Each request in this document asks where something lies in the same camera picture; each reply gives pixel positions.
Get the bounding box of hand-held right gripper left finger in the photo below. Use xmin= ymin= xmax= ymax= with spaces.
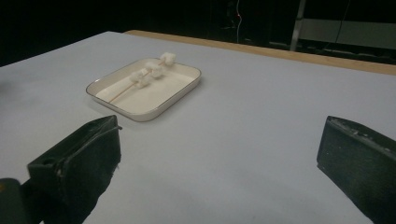
xmin=27 ymin=115 xmax=122 ymax=224

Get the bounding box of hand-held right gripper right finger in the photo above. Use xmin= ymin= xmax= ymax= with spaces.
xmin=317 ymin=115 xmax=396 ymax=224

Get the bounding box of white rectangular tray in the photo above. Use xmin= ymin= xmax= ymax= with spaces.
xmin=85 ymin=57 xmax=203 ymax=122

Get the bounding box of pale blue table mat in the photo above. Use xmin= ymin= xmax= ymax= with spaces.
xmin=0 ymin=31 xmax=396 ymax=224

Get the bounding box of white metal stand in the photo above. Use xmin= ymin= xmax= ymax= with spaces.
xmin=289 ymin=0 xmax=396 ymax=53

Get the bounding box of wooden table board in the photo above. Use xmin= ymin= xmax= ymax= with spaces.
xmin=123 ymin=29 xmax=396 ymax=77

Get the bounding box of white cable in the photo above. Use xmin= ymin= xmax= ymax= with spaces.
xmin=235 ymin=0 xmax=243 ymax=44

